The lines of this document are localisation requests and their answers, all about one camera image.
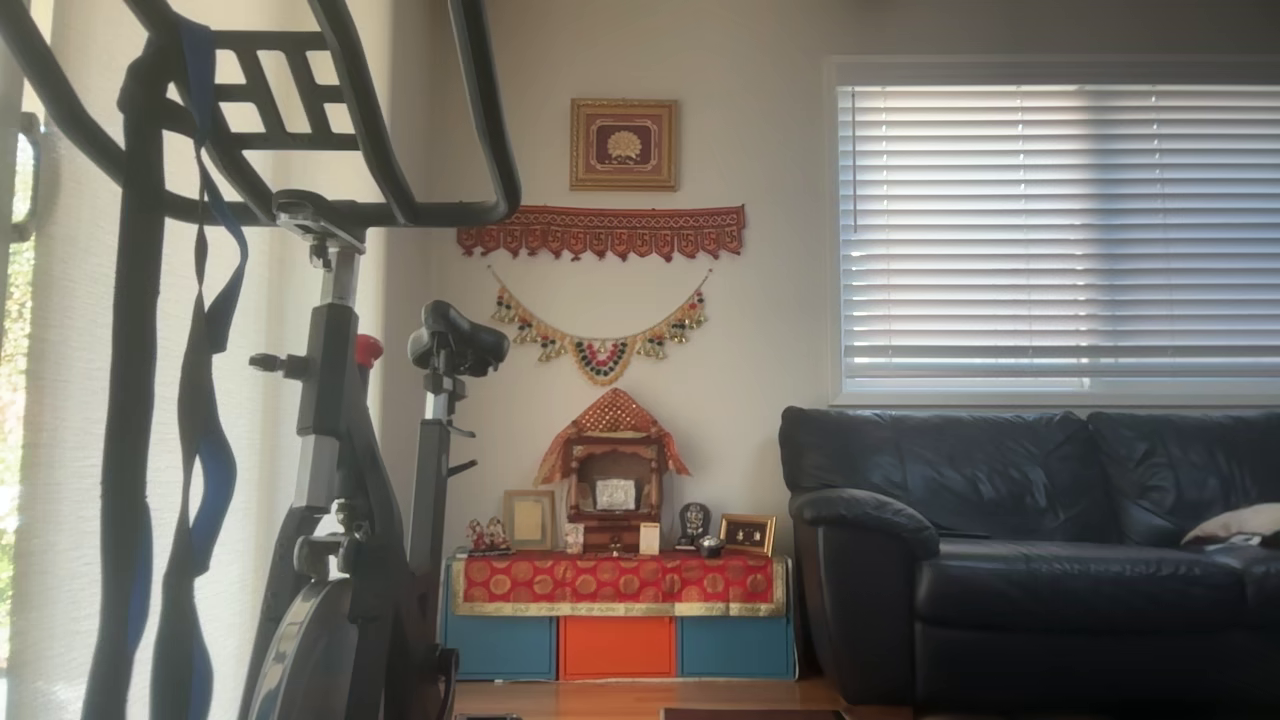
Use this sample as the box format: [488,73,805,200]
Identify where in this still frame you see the red gold shrine cloth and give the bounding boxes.
[535,388,691,486]

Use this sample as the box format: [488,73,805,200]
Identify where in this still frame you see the small wooden shrine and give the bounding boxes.
[565,432,666,554]

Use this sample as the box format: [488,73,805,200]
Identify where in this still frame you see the red gold table runner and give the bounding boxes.
[450,553,788,617]

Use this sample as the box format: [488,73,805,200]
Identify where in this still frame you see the orange storage bin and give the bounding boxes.
[559,615,677,681]

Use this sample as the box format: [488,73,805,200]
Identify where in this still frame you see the blue storage bin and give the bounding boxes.
[443,614,557,682]
[679,615,795,681]

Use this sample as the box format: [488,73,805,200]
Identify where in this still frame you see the black grey exercise bike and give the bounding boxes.
[0,0,523,720]

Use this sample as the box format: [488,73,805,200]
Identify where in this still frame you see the dark floor rug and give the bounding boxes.
[660,707,851,720]

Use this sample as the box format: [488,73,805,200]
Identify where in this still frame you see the black leather sofa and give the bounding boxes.
[778,405,1280,713]

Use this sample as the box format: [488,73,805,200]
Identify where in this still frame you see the white window blinds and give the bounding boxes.
[838,85,1280,393]

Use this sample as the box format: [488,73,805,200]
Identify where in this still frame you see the blue black resistance band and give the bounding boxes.
[150,15,251,720]

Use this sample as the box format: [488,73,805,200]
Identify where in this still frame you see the white sheer curtain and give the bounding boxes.
[0,0,401,720]

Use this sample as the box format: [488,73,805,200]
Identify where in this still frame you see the white cushion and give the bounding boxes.
[1180,503,1280,551]

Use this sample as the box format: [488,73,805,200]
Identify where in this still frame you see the beaded wall garland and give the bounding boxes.
[488,266,713,387]

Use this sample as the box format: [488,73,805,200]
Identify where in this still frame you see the red embroidered wall valance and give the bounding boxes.
[457,205,746,263]

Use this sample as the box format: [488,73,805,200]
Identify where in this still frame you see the beige photo frame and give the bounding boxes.
[502,489,557,551]

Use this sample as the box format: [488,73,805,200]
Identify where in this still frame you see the gold photo frame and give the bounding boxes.
[719,513,777,557]

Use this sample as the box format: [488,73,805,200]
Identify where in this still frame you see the gold framed wall picture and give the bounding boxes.
[570,98,679,192]

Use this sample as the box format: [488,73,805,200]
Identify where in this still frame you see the white window frame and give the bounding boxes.
[826,57,1280,408]

